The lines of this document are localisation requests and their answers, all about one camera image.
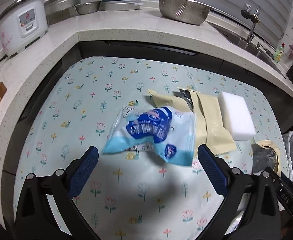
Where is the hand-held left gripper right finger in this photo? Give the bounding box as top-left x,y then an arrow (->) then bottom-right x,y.
197,144 -> 284,240

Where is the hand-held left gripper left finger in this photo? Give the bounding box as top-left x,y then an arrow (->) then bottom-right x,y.
15,145 -> 99,240

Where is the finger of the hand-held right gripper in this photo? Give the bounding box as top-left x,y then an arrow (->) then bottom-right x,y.
263,166 -> 282,184

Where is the long beige wrapper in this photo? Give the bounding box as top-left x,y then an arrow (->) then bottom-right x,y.
176,87 -> 237,155

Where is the white sponge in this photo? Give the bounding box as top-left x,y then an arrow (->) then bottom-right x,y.
218,91 -> 257,141

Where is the blue and white packet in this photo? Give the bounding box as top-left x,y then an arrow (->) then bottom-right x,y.
102,105 -> 197,167

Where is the short beige wrapper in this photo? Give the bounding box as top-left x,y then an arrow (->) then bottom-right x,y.
146,89 -> 190,113

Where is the floral tablecloth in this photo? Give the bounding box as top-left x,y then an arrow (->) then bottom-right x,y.
13,56 -> 290,240

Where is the green dish soap bottle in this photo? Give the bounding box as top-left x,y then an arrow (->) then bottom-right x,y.
274,44 -> 286,63

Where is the steel sink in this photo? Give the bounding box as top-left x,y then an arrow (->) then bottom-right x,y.
220,29 -> 287,78

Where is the chrome faucet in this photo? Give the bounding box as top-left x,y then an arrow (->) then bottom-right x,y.
241,4 -> 262,44

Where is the white rice cooker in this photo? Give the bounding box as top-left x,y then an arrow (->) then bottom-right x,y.
0,0 -> 48,57

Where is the small steel bowl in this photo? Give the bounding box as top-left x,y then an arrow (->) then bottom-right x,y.
75,0 -> 102,15

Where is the steel colander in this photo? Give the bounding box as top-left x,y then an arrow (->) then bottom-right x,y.
158,0 -> 212,25

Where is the steel steamer pot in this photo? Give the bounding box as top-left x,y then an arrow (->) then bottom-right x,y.
44,0 -> 83,18

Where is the steel tray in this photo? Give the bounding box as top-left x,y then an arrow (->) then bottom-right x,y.
102,0 -> 143,12

